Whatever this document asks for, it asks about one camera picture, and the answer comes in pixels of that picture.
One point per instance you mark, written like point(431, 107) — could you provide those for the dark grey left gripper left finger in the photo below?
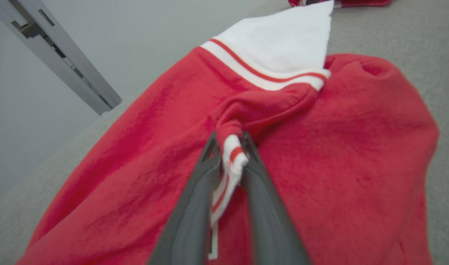
point(191, 213)

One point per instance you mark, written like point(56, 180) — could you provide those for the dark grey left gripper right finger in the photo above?
point(268, 221)

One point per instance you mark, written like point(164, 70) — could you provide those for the red white jersey shirt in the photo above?
point(338, 165)

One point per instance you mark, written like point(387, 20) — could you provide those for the red shorts with white stripe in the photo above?
point(357, 3)

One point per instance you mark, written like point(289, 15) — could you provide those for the grey metal partition post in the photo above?
point(62, 55)

